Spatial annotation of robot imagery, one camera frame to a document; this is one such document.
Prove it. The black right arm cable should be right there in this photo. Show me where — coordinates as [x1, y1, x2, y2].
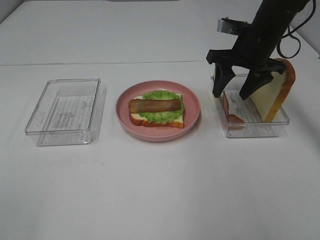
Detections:
[276, 0, 316, 60]

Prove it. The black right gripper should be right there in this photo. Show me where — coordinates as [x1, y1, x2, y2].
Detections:
[206, 24, 288, 100]

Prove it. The pink plate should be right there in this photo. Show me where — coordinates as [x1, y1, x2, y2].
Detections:
[115, 80, 201, 142]

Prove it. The clear plastic right tray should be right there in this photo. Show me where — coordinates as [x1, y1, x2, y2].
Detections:
[213, 74, 290, 138]

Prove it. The clear plastic tray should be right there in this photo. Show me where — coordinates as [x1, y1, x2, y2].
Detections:
[24, 78, 107, 147]
[213, 74, 290, 138]

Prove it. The bread slice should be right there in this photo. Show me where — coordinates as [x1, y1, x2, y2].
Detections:
[250, 58, 296, 122]
[128, 90, 185, 129]

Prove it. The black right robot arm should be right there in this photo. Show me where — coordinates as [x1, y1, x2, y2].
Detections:
[206, 0, 308, 100]

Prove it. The green lettuce leaf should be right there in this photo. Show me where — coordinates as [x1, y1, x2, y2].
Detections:
[131, 90, 185, 124]

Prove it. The clear plastic left tray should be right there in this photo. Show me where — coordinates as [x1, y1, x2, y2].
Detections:
[24, 78, 107, 147]

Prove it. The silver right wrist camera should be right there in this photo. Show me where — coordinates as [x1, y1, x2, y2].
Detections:
[217, 17, 251, 36]

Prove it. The bacon strip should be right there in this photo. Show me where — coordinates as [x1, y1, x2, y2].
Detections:
[222, 91, 245, 130]
[128, 99, 182, 113]

